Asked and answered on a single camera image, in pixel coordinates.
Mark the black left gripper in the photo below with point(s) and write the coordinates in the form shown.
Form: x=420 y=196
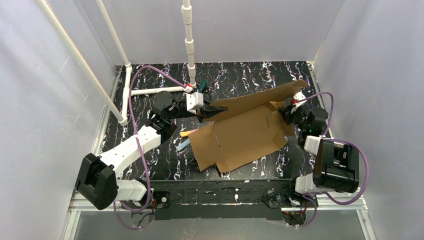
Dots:
x=203 y=110

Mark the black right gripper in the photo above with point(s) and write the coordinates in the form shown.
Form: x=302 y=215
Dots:
x=288 y=116

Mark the brown cardboard box sheet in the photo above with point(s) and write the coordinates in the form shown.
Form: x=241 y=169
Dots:
x=249 y=129

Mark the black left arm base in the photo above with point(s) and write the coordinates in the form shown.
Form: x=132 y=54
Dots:
x=160 y=197

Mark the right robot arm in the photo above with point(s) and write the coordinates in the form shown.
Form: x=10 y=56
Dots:
x=336 y=165

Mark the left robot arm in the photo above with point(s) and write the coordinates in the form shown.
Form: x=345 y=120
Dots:
x=97 y=179

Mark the orange pink highlighter marker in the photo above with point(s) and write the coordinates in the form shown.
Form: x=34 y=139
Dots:
x=184 y=134

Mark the blue highlighter marker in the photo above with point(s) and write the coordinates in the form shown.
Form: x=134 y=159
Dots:
x=183 y=145

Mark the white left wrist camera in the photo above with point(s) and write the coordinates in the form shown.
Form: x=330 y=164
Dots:
x=194 y=99

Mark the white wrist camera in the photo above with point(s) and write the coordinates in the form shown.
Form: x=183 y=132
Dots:
x=194 y=99
x=298 y=99

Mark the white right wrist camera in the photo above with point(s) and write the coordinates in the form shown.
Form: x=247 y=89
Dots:
x=298 y=99

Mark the green handled screwdriver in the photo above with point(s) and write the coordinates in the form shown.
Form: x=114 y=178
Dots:
x=204 y=87

